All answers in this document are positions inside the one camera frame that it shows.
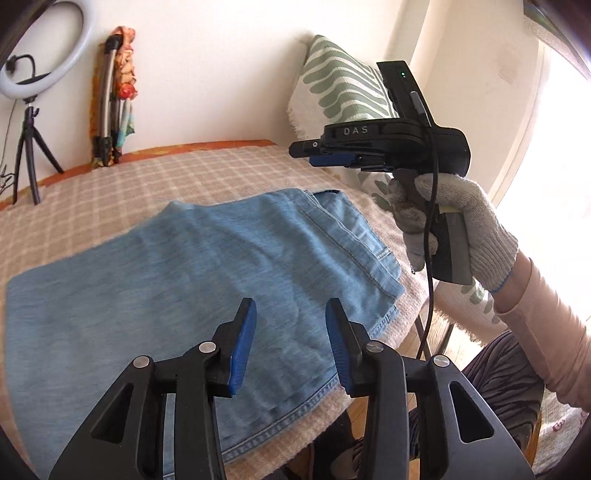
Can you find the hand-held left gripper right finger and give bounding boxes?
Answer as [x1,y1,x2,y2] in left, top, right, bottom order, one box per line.
[324,298,536,480]

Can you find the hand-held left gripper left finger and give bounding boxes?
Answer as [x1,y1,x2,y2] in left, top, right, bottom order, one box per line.
[48,298,258,480]

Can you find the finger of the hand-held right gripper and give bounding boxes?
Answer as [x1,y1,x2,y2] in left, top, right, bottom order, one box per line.
[289,138,356,168]

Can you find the light blue denim pants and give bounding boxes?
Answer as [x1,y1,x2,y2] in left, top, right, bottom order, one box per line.
[4,187,407,480]

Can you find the person's right forearm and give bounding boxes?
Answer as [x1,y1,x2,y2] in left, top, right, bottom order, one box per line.
[489,249,591,416]

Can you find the person's right hand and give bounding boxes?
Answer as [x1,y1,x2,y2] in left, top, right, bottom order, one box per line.
[388,173,519,294]

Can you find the green leaf patterned pillow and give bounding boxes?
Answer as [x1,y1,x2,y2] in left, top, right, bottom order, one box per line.
[287,34,509,344]

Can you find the person's striped trouser legs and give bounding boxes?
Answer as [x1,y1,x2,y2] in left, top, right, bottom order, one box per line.
[286,330,546,480]

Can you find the beige checked blanket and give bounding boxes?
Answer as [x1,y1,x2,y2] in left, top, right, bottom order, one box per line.
[0,143,455,480]

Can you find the white floral cloth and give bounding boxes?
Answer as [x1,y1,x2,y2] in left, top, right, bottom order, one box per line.
[531,392,587,462]

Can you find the folded silver tripod stand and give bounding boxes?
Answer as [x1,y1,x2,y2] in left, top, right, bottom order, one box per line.
[90,34,125,169]

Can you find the black mini tripod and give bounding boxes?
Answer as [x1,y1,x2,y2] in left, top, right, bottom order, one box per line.
[11,99,65,206]

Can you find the black gooseneck phone holder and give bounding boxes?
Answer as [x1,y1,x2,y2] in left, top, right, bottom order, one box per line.
[0,54,44,86]

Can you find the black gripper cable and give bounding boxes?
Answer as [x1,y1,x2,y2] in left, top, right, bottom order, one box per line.
[411,92,439,361]

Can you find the white ring light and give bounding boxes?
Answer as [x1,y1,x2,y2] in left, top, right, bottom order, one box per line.
[0,0,98,97]

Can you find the black ring light cable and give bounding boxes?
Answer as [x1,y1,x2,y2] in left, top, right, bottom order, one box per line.
[0,106,17,199]

